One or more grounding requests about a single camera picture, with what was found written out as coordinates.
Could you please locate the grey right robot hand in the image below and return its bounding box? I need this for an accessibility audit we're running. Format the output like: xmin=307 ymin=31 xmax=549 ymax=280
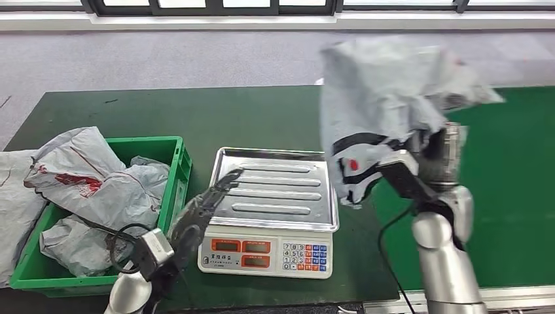
xmin=414 ymin=122 xmax=467 ymax=192

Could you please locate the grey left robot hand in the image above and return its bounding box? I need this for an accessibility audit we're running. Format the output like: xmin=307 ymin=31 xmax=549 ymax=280
xmin=169 ymin=167 xmax=243 ymax=261

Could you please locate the green conveyor belt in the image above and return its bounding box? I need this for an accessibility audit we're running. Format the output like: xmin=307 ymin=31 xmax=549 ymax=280
xmin=372 ymin=86 xmax=555 ymax=290

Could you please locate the plain grey parcel bag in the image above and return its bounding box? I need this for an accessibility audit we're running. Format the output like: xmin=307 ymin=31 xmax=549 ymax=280
xmin=0 ymin=149 xmax=48 ymax=288

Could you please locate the white crate label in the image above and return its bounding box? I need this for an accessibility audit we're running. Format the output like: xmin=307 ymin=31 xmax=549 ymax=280
xmin=171 ymin=179 xmax=187 ymax=226

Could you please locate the white electronic scale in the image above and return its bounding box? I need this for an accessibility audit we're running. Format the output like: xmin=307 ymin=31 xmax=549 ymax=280
xmin=197 ymin=147 xmax=340 ymax=281

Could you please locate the steel scale tray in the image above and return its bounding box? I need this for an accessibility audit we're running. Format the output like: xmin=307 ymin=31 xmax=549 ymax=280
xmin=207 ymin=147 xmax=340 ymax=233

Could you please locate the green plastic crate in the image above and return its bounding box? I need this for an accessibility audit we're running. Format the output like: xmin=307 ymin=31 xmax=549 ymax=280
xmin=9 ymin=136 xmax=193 ymax=298

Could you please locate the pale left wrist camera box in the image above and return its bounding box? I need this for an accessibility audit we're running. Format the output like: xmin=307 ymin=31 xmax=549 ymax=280
xmin=132 ymin=228 xmax=175 ymax=278

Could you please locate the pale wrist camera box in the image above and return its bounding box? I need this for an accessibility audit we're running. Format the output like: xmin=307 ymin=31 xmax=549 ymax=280
xmin=132 ymin=228 xmax=175 ymax=278
xmin=376 ymin=149 xmax=420 ymax=174

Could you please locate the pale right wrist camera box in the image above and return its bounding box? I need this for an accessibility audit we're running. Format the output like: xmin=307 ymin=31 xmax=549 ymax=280
xmin=376 ymin=149 xmax=420 ymax=174

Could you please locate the black right camera mount bracket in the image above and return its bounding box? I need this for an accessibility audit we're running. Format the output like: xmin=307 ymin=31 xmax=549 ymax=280
xmin=377 ymin=162 xmax=439 ymax=213

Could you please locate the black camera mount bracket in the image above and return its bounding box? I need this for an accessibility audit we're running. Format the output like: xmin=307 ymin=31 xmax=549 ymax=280
xmin=377 ymin=162 xmax=439 ymax=213
xmin=129 ymin=247 xmax=187 ymax=287

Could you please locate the black left camera mount bracket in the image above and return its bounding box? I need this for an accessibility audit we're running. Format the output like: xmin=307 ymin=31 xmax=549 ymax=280
xmin=129 ymin=247 xmax=187 ymax=287

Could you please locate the aluminium conveyor frame rail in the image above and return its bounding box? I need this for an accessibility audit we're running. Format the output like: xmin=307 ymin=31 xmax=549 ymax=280
xmin=490 ymin=83 xmax=555 ymax=90
xmin=363 ymin=285 xmax=555 ymax=314

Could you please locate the black window frame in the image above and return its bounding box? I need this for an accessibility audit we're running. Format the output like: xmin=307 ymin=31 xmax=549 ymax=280
xmin=0 ymin=0 xmax=555 ymax=16

